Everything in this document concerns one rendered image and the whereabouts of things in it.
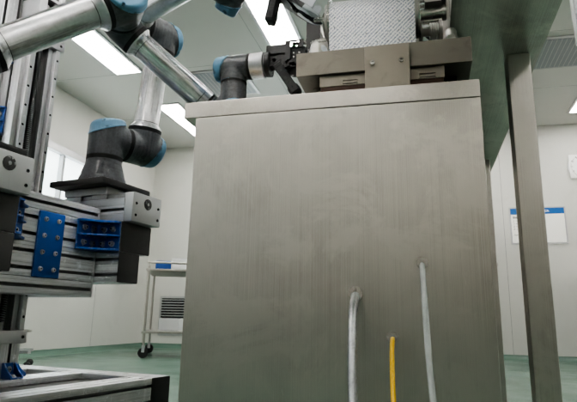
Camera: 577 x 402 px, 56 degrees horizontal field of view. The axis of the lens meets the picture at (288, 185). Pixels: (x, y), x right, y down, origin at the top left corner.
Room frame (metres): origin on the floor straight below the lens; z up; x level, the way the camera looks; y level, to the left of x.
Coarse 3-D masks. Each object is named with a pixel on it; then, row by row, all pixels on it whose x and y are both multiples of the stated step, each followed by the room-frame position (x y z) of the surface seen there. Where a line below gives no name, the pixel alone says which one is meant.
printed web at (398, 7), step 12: (360, 0) 1.36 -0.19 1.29; (372, 0) 1.35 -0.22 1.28; (384, 0) 1.34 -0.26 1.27; (396, 0) 1.33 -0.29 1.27; (408, 0) 1.32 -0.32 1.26; (336, 12) 1.37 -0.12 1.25; (348, 12) 1.36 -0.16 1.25; (360, 12) 1.35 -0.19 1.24; (372, 12) 1.34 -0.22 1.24; (384, 12) 1.33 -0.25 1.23; (396, 12) 1.33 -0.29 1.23; (408, 12) 1.32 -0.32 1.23; (336, 24) 1.37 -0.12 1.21; (348, 24) 1.36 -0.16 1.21; (360, 24) 1.35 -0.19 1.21
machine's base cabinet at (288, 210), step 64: (256, 128) 1.15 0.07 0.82; (320, 128) 1.12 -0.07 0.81; (384, 128) 1.08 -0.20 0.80; (448, 128) 1.05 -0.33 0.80; (192, 192) 1.19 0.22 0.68; (256, 192) 1.15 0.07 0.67; (320, 192) 1.12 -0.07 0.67; (384, 192) 1.08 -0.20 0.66; (448, 192) 1.05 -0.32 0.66; (192, 256) 1.19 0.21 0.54; (256, 256) 1.15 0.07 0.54; (320, 256) 1.12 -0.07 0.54; (384, 256) 1.08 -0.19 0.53; (448, 256) 1.05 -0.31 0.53; (192, 320) 1.18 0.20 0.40; (256, 320) 1.15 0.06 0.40; (320, 320) 1.12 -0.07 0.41; (384, 320) 1.08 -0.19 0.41; (448, 320) 1.05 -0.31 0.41; (192, 384) 1.18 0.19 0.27; (256, 384) 1.15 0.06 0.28; (320, 384) 1.12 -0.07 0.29; (384, 384) 1.08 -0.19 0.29; (448, 384) 1.06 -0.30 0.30
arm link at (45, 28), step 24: (72, 0) 1.22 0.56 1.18; (96, 0) 1.23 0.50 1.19; (120, 0) 1.23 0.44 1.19; (144, 0) 1.27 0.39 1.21; (24, 24) 1.17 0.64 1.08; (48, 24) 1.19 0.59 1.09; (72, 24) 1.22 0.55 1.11; (96, 24) 1.26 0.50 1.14; (120, 24) 1.30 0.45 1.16; (0, 48) 1.14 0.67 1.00; (24, 48) 1.19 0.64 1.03; (0, 72) 1.20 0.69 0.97
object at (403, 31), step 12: (372, 24) 1.34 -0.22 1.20; (384, 24) 1.33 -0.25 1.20; (396, 24) 1.33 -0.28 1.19; (408, 24) 1.32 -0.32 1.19; (336, 36) 1.37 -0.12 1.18; (348, 36) 1.36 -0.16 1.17; (360, 36) 1.35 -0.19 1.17; (372, 36) 1.34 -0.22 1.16; (384, 36) 1.33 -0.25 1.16; (396, 36) 1.33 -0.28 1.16; (408, 36) 1.32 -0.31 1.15; (336, 48) 1.37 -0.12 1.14; (348, 48) 1.36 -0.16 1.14
